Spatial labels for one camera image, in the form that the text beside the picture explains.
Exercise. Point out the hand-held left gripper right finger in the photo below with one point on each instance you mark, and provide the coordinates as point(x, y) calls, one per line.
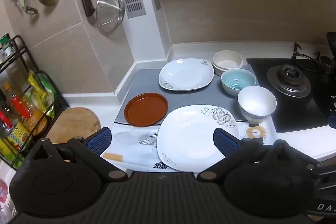
point(223, 141)

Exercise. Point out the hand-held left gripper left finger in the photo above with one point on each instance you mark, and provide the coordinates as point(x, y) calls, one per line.
point(101, 138)

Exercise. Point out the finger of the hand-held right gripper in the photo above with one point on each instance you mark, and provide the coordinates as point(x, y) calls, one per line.
point(332, 121)

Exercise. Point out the large white floral plate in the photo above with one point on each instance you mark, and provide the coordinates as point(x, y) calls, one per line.
point(189, 134)

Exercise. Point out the white bowl blue pattern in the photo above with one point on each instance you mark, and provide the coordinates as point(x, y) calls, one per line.
point(256, 103)

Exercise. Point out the brown round plate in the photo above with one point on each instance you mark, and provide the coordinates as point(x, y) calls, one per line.
point(145, 109)

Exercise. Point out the teal glazed bowl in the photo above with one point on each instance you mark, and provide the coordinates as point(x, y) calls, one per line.
point(237, 81)

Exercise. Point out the small white floral plate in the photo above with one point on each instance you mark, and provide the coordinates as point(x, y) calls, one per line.
point(183, 74)

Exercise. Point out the beige bowl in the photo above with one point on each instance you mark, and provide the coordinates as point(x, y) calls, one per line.
point(227, 62)

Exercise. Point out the white printed cloth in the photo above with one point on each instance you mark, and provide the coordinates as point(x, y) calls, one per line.
point(131, 140)

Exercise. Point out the wooden cutting board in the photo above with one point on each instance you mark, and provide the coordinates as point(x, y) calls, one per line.
point(73, 121)

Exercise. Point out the stove burner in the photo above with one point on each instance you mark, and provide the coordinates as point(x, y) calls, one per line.
point(288, 79)

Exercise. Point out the orange jar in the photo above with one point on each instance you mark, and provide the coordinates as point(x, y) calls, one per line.
point(38, 124)

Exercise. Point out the black pan support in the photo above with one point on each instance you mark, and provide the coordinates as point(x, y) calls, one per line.
point(304, 57)

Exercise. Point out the grey mat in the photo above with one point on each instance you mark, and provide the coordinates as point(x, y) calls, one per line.
point(147, 82)

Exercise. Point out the yellow green packets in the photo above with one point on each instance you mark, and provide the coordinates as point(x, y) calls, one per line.
point(42, 92)

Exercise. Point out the red-capped bottle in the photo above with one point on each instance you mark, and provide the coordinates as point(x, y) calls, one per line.
point(15, 132)

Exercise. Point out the red-label oil bottle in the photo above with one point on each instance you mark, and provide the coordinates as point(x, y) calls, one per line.
point(19, 106)

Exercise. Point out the pink package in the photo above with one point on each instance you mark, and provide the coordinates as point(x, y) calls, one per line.
point(4, 191)

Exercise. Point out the metal mesh strainer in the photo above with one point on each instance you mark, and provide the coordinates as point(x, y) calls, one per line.
point(110, 11)

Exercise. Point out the green-capped bottle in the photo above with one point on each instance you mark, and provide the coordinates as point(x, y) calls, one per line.
point(5, 43)

